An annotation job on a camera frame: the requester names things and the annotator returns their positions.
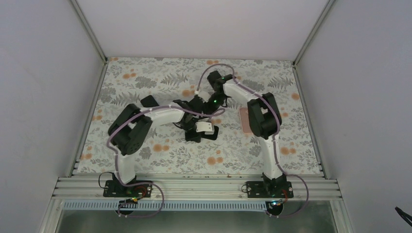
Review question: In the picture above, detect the pink phone case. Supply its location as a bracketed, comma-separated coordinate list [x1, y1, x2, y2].
[239, 107, 253, 134]

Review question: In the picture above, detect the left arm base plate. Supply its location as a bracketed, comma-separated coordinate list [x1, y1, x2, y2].
[103, 180, 153, 199]

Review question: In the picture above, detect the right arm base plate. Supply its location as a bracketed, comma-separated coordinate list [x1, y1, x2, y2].
[245, 181, 294, 199]

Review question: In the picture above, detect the aluminium rail frame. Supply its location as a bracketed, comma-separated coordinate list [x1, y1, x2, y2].
[52, 174, 342, 201]

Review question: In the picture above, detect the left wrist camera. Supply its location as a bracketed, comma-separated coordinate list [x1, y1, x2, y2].
[195, 121, 215, 135]

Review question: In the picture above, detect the blue smartphone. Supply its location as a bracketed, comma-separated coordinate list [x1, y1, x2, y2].
[140, 95, 159, 108]

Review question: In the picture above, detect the grey slotted cable duct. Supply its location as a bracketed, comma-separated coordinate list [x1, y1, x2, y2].
[63, 200, 267, 212]

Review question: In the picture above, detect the floral tablecloth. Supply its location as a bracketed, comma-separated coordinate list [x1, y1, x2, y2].
[77, 57, 321, 176]

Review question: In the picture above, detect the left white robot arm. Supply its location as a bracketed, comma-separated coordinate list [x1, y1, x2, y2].
[106, 101, 218, 186]

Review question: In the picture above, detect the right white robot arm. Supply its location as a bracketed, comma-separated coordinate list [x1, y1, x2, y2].
[175, 71, 287, 194]

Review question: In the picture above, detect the black object at edge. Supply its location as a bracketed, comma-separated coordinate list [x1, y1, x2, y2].
[395, 206, 412, 226]

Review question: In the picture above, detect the black phone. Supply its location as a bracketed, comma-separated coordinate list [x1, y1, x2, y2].
[185, 126, 219, 143]

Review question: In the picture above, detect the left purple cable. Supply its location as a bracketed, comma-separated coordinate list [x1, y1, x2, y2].
[106, 104, 226, 219]

